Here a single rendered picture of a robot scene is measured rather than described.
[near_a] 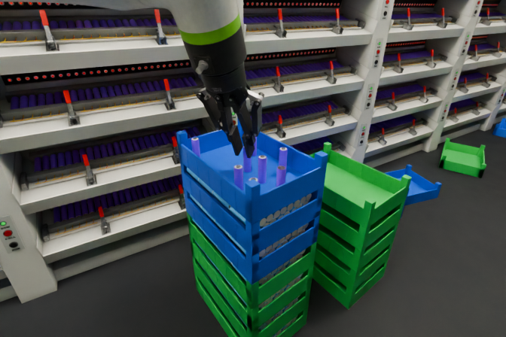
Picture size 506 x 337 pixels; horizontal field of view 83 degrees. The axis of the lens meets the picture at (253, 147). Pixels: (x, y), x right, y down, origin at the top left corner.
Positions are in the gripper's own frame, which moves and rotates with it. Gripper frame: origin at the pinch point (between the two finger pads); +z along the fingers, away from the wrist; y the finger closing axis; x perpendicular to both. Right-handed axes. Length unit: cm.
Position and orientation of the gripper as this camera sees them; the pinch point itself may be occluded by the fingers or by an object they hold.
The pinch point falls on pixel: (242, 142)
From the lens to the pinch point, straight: 62.8
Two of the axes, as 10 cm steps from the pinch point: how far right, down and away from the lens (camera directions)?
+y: 9.3, 1.7, -3.4
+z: 1.5, 6.4, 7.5
